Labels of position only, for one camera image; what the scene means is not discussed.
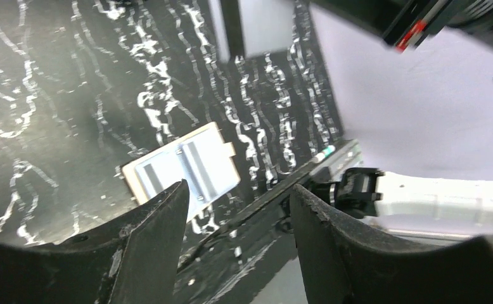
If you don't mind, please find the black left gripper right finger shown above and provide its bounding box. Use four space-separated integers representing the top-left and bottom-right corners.
290 185 493 303

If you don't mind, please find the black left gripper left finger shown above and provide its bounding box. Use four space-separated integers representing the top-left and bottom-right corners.
0 180 189 303

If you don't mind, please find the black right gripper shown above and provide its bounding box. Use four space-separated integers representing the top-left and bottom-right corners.
315 1 493 51

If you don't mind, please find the white magnetic stripe card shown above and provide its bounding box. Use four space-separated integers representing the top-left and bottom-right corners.
177 123 241 221

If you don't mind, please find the tan blue card holder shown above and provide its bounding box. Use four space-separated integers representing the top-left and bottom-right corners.
121 122 241 222

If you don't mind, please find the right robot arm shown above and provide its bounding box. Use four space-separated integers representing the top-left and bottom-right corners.
310 5 493 240

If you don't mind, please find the white green marker pen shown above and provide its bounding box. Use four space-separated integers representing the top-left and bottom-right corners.
311 145 336 163

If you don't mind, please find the aluminium frame rail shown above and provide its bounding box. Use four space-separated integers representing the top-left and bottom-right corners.
301 139 364 182

